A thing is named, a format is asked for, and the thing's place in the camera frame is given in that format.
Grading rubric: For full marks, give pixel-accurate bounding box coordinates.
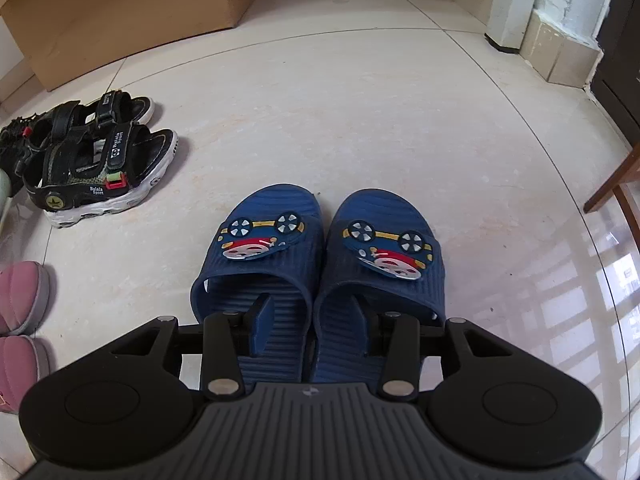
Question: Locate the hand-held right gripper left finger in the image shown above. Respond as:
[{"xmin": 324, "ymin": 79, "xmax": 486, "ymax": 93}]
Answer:
[{"xmin": 107, "ymin": 294, "xmax": 275, "ymax": 402}]

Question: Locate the blue slipper car print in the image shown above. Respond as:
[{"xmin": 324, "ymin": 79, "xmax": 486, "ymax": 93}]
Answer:
[
  {"xmin": 312, "ymin": 189, "xmax": 447, "ymax": 386},
  {"xmin": 190, "ymin": 185, "xmax": 326, "ymax": 386}
]

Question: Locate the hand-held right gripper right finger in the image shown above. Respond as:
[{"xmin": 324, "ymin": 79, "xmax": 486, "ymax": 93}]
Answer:
[{"xmin": 350, "ymin": 296, "xmax": 506, "ymax": 402}]

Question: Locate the brown cardboard box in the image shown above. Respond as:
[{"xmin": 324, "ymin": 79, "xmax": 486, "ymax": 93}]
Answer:
[{"xmin": 0, "ymin": 0, "xmax": 271, "ymax": 92}]

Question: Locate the wooden shoe rack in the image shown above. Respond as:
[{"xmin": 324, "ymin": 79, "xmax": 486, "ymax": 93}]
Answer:
[{"xmin": 584, "ymin": 142, "xmax": 640, "ymax": 256}]

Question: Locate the black sport sandal white sole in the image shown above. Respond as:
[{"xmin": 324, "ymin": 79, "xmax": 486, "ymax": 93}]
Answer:
[
  {"xmin": 22, "ymin": 122, "xmax": 179, "ymax": 229},
  {"xmin": 30, "ymin": 91, "xmax": 156, "ymax": 153}
]

